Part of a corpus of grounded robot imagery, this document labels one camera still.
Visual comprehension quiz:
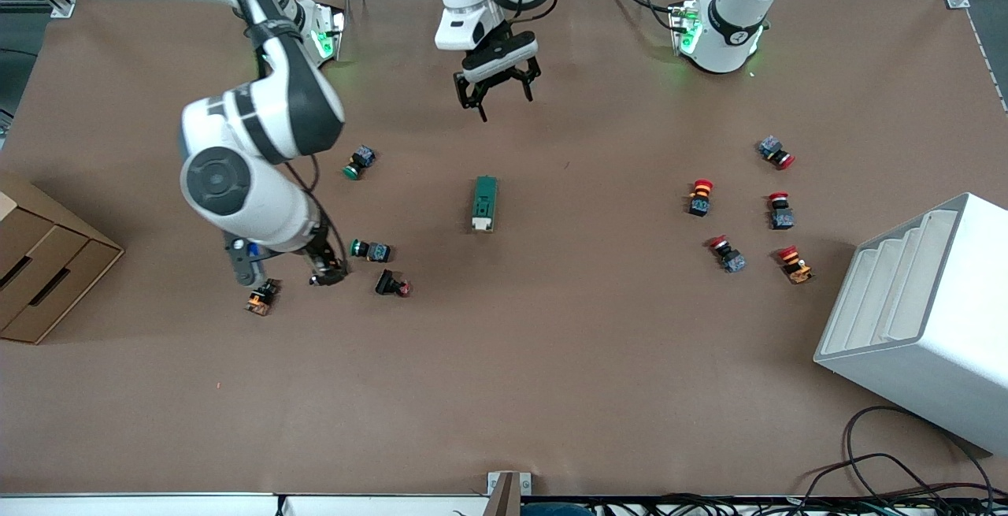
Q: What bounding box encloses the metal table edge bracket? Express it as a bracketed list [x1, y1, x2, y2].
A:
[487, 471, 532, 516]

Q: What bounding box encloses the black looped cable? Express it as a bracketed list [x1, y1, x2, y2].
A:
[844, 406, 995, 501]

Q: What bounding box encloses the black curved cable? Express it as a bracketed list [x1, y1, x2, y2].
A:
[795, 453, 993, 501]

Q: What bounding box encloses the black square push button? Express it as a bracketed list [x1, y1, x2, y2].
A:
[375, 269, 413, 298]

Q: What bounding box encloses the brown cardboard box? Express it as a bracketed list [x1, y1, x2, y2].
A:
[0, 172, 125, 345]

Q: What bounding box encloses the white table edge rail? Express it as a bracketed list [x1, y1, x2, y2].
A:
[0, 492, 489, 516]

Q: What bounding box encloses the black cable bundle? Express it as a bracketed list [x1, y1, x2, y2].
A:
[453, 491, 1008, 516]

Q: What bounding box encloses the white stepped rack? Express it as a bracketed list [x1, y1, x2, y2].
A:
[813, 192, 1008, 456]

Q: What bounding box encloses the green load switch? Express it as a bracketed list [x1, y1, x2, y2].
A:
[472, 176, 500, 233]

